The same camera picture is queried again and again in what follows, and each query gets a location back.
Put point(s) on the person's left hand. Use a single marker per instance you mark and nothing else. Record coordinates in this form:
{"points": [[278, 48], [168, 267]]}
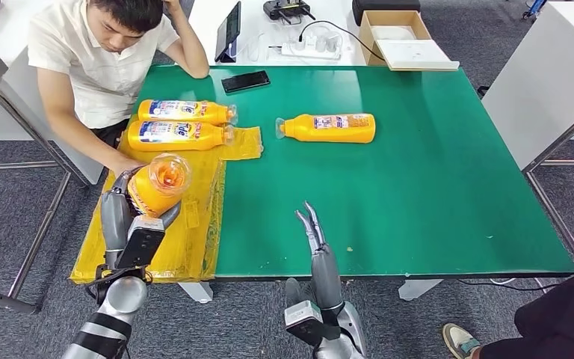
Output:
{"points": [[172, 5]]}

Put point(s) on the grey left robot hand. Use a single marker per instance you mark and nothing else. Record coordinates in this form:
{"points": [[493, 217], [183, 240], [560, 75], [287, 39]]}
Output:
{"points": [[113, 218]]}

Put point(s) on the person's right hand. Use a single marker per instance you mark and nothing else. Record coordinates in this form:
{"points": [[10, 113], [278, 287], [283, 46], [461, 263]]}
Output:
{"points": [[126, 163]]}

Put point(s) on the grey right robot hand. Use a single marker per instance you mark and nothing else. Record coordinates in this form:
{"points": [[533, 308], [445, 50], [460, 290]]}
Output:
{"points": [[326, 277]]}

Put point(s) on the orange detergent bottle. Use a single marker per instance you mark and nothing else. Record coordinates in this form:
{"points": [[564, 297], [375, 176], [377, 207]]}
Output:
{"points": [[326, 134], [148, 195], [188, 119], [178, 143]]}

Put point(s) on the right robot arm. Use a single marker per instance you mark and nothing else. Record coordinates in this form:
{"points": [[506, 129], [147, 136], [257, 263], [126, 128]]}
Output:
{"points": [[346, 337]]}

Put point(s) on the black tablet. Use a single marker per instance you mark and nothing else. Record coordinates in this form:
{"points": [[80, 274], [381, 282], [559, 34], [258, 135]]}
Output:
{"points": [[228, 29]]}

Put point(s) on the yellow taped cardboard sheet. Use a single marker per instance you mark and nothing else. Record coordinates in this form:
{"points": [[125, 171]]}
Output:
{"points": [[188, 248]]}

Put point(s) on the white table foot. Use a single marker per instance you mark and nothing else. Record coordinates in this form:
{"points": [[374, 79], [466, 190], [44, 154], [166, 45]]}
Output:
{"points": [[416, 290], [195, 292]]}

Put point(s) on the person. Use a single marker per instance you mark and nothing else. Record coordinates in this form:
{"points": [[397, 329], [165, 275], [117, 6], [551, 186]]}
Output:
{"points": [[564, 317], [94, 64]]}

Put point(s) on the black smartphone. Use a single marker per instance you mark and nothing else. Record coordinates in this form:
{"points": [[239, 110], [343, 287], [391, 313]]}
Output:
{"points": [[246, 81]]}

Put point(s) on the black antenna device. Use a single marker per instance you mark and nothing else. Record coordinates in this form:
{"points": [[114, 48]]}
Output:
{"points": [[285, 9]]}

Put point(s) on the white power strip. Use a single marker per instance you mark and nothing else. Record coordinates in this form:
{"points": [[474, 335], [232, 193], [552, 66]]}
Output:
{"points": [[312, 53]]}

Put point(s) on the green table mat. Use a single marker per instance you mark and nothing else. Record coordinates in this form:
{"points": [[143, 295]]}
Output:
{"points": [[440, 173]]}

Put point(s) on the brown cardboard box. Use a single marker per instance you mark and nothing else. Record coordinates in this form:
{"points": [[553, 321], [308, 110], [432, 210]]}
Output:
{"points": [[365, 44]]}

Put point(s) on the black case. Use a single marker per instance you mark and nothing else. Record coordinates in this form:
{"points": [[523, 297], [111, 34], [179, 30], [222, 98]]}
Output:
{"points": [[382, 5]]}

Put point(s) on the white box lid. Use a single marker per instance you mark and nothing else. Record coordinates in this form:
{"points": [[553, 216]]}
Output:
{"points": [[416, 53]]}

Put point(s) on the white side table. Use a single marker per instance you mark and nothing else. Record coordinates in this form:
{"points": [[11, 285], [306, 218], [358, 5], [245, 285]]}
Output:
{"points": [[549, 74]]}

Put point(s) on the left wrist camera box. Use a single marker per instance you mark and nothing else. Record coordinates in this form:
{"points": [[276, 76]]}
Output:
{"points": [[141, 243]]}

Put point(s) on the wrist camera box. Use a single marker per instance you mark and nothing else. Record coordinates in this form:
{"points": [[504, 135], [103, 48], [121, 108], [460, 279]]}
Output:
{"points": [[304, 322], [141, 243]]}

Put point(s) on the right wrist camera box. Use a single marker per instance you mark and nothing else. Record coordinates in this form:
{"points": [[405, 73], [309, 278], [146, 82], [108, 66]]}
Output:
{"points": [[304, 322]]}

